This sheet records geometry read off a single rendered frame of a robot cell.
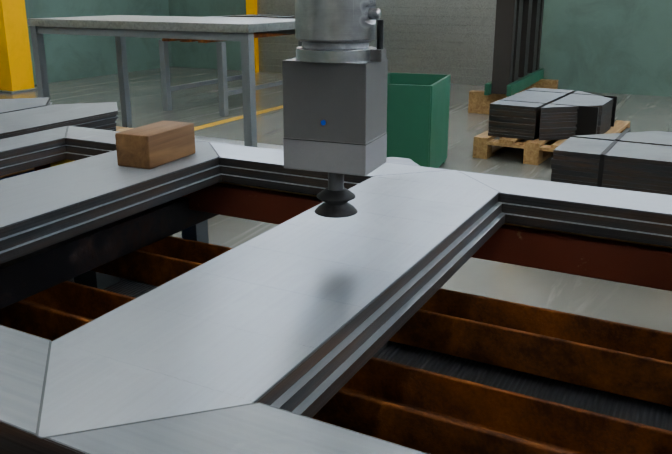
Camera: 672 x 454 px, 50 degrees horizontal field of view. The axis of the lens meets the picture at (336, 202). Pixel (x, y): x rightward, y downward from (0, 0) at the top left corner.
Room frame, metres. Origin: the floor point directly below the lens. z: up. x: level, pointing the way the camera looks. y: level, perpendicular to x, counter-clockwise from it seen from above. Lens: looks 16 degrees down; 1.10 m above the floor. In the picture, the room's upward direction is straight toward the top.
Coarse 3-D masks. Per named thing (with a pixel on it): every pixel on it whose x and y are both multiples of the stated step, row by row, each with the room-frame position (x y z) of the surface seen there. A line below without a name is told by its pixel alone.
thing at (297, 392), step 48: (48, 144) 1.23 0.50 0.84; (96, 144) 1.23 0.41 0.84; (144, 192) 0.95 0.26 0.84; (192, 192) 1.03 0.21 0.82; (0, 240) 0.75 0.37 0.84; (48, 240) 0.80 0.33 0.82; (480, 240) 0.79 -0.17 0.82; (432, 288) 0.65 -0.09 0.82; (0, 336) 0.50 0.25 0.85; (336, 336) 0.50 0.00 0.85; (384, 336) 0.55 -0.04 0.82; (0, 384) 0.43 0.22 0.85; (288, 384) 0.44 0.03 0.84; (336, 384) 0.47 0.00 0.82; (0, 432) 0.39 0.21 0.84
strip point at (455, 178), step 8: (376, 176) 0.99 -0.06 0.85; (384, 176) 0.99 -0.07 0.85; (392, 176) 0.99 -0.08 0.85; (400, 176) 0.99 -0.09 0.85; (408, 176) 0.99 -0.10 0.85; (416, 176) 0.99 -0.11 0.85; (424, 176) 0.99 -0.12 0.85; (432, 176) 0.99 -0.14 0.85; (440, 176) 0.99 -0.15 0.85; (448, 176) 0.99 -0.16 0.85; (456, 176) 0.99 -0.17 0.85; (464, 176) 0.99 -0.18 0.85; (440, 184) 0.94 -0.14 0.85; (448, 184) 0.94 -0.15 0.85; (456, 184) 0.94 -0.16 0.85; (464, 184) 0.94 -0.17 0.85; (472, 184) 0.94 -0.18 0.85; (480, 184) 0.94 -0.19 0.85
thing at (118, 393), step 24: (48, 360) 0.46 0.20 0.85; (72, 360) 0.46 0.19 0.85; (96, 360) 0.46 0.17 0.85; (48, 384) 0.43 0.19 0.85; (72, 384) 0.43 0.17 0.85; (96, 384) 0.43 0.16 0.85; (120, 384) 0.43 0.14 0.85; (144, 384) 0.43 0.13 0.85; (168, 384) 0.43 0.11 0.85; (192, 384) 0.43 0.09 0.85; (72, 408) 0.40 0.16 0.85; (96, 408) 0.40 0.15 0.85; (120, 408) 0.40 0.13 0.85; (144, 408) 0.40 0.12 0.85; (168, 408) 0.40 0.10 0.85; (192, 408) 0.40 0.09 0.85; (216, 408) 0.40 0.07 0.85
